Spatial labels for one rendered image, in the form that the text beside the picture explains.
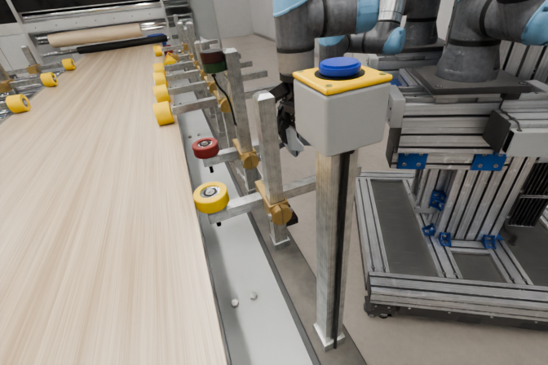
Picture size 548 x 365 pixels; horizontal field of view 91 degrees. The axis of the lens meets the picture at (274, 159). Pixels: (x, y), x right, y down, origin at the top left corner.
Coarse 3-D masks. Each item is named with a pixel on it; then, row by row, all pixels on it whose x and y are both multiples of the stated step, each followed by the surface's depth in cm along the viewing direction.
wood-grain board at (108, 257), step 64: (128, 64) 203; (0, 128) 113; (64, 128) 107; (128, 128) 101; (0, 192) 72; (64, 192) 70; (128, 192) 67; (192, 192) 67; (0, 256) 53; (64, 256) 52; (128, 256) 50; (192, 256) 49; (0, 320) 42; (64, 320) 41; (128, 320) 40; (192, 320) 39
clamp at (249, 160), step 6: (234, 144) 91; (240, 150) 86; (240, 156) 86; (246, 156) 83; (252, 156) 83; (240, 162) 85; (246, 162) 83; (252, 162) 84; (258, 162) 85; (246, 168) 84; (252, 168) 86
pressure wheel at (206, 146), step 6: (204, 138) 87; (210, 138) 87; (192, 144) 84; (198, 144) 84; (204, 144) 84; (210, 144) 83; (216, 144) 84; (198, 150) 81; (204, 150) 81; (210, 150) 82; (216, 150) 84; (198, 156) 83; (204, 156) 82; (210, 156) 83; (210, 168) 89
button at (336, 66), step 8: (320, 64) 26; (328, 64) 25; (336, 64) 25; (344, 64) 25; (352, 64) 24; (360, 64) 25; (320, 72) 26; (328, 72) 25; (336, 72) 24; (344, 72) 24; (352, 72) 25
